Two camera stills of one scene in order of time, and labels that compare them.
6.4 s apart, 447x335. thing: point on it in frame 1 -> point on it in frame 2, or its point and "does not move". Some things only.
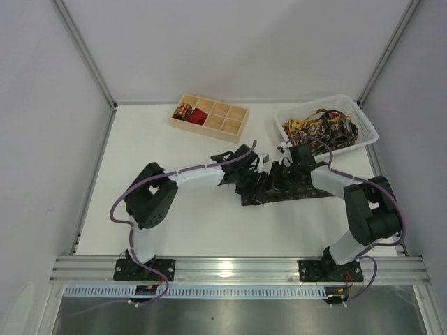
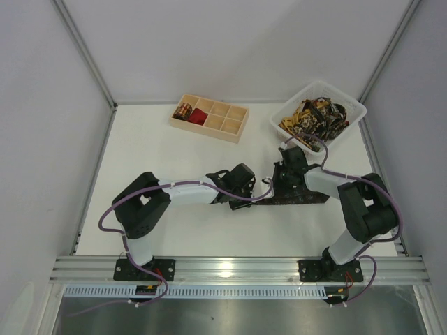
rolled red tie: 198,116 does not move
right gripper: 279,176 does not move
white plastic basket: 330,126 -> 321,89
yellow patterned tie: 299,123 -> 297,116
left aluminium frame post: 77,38 does not move
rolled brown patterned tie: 183,112 does not move
